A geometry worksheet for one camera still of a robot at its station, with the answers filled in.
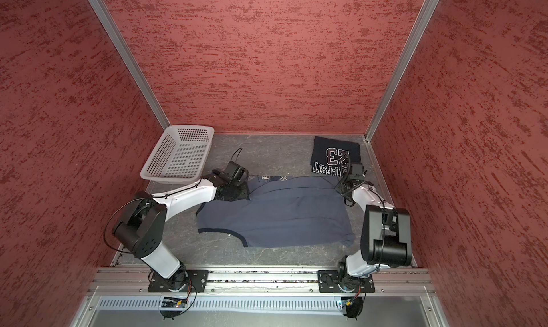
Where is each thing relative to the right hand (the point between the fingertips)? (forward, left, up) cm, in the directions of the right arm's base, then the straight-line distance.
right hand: (341, 191), depth 94 cm
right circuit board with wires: (-42, +4, -4) cm, 42 cm away
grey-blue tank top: (-7, +27, -3) cm, 28 cm away
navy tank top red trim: (+20, +3, 0) cm, 20 cm away
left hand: (-3, +43, +2) cm, 44 cm away
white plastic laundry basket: (+24, +81, 0) cm, 84 cm away
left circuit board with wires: (-40, +67, -4) cm, 78 cm away
